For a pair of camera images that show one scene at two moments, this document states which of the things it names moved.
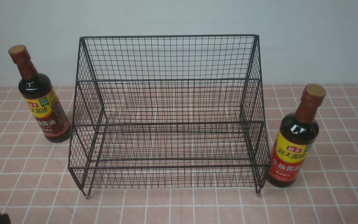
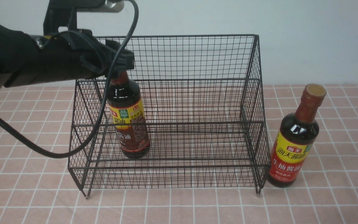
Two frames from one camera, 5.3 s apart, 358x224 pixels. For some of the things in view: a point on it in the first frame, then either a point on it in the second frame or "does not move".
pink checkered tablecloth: x=178 y=155 does not move
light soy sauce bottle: x=298 y=133 does not move
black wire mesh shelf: x=169 y=112 does not move
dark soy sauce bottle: x=37 y=91 -> x=126 y=105
